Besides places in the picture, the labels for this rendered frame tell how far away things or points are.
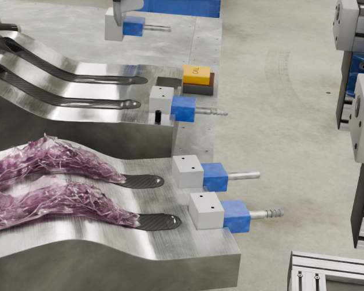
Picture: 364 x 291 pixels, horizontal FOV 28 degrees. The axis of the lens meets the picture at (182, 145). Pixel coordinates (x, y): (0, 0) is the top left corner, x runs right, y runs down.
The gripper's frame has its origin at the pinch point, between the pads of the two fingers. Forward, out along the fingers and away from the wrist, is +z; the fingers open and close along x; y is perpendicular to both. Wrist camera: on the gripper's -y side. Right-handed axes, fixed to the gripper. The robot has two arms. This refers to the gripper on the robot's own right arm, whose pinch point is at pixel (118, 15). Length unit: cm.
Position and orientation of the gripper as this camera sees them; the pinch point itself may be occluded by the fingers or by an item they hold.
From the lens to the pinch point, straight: 148.4
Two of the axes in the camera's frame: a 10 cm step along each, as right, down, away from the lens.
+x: 0.7, -4.6, 8.9
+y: 10.0, 0.9, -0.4
